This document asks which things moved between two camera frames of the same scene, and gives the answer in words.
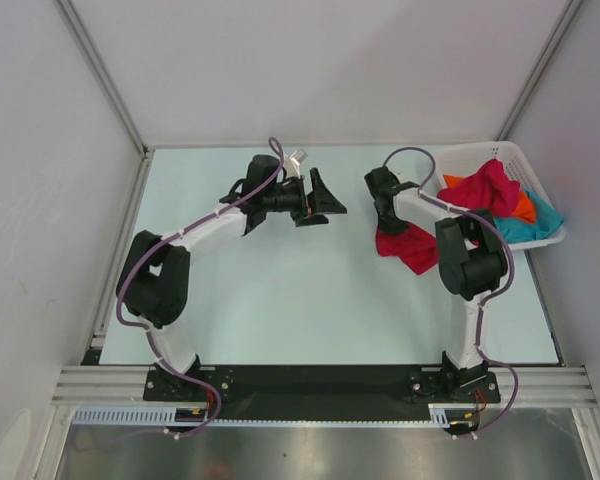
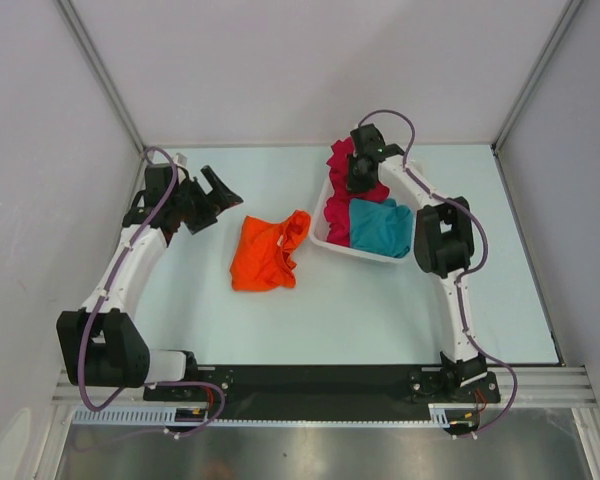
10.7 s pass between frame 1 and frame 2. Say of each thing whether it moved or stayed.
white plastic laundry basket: moved
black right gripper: moved
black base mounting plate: stayed
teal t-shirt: moved
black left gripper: moved
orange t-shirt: moved
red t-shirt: moved
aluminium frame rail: stayed
